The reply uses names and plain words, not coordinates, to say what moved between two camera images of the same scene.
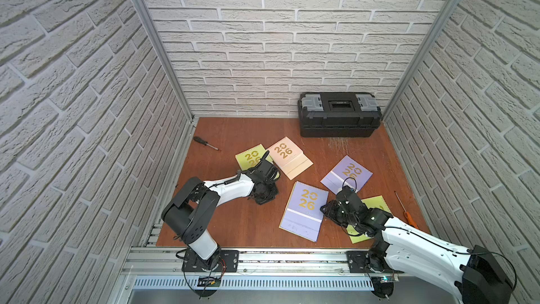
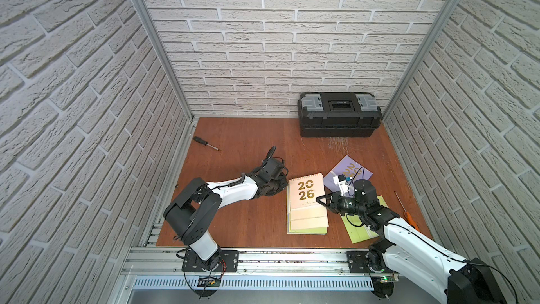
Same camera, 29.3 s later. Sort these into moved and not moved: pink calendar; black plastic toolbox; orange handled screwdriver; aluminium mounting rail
Moved: pink calendar
Not moved: black plastic toolbox; orange handled screwdriver; aluminium mounting rail
